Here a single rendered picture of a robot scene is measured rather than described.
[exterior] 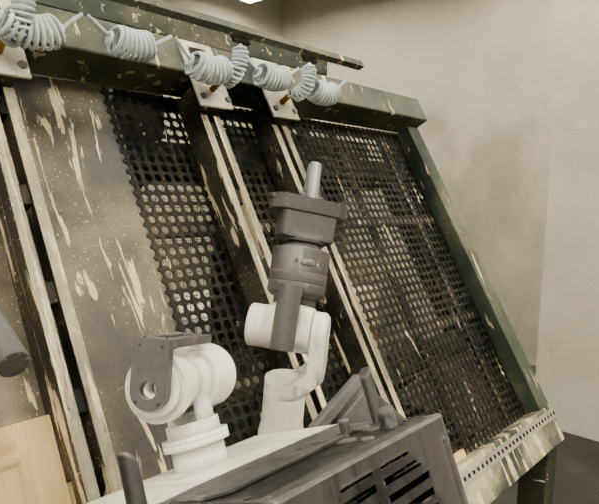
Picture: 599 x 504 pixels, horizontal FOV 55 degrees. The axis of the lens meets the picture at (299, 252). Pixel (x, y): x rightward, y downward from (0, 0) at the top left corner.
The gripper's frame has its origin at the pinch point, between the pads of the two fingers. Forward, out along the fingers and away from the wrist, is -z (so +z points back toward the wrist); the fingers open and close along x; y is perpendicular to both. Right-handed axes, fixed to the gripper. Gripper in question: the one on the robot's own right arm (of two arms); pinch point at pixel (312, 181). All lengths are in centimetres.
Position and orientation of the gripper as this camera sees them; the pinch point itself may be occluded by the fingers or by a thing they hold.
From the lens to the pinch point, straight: 90.7
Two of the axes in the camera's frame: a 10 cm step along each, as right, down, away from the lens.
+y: -2.6, 1.0, 9.6
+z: -1.5, 9.8, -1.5
